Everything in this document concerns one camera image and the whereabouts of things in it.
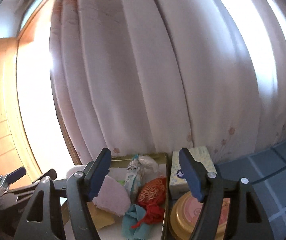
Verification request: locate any gold metal tray box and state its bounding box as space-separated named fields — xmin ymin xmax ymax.
xmin=87 ymin=153 xmax=168 ymax=239

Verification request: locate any pink floral curtain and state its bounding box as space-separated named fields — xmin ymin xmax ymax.
xmin=50 ymin=0 xmax=286 ymax=163

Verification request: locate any yellow sponge cloth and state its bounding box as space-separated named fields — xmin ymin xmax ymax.
xmin=87 ymin=202 xmax=115 ymax=230

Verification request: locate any clear plastic item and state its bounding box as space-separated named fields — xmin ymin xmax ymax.
xmin=138 ymin=155 xmax=159 ymax=174

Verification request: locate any pink fuzzy cloth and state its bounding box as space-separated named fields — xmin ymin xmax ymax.
xmin=92 ymin=176 xmax=131 ymax=217

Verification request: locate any pale yellow tissue box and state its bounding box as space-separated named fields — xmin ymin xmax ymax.
xmin=169 ymin=146 xmax=217 ymax=202

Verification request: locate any teal cloth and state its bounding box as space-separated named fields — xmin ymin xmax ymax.
xmin=122 ymin=204 xmax=151 ymax=239

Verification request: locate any wooden door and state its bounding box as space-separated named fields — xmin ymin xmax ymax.
xmin=0 ymin=38 xmax=42 ymax=189

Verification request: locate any teal white wipes packet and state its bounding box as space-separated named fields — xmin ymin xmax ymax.
xmin=124 ymin=154 xmax=144 ymax=203

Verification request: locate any round gold pink tin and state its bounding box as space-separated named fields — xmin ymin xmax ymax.
xmin=170 ymin=192 xmax=230 ymax=240

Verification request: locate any red gold drawstring pouch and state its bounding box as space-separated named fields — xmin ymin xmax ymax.
xmin=136 ymin=177 xmax=166 ymax=225

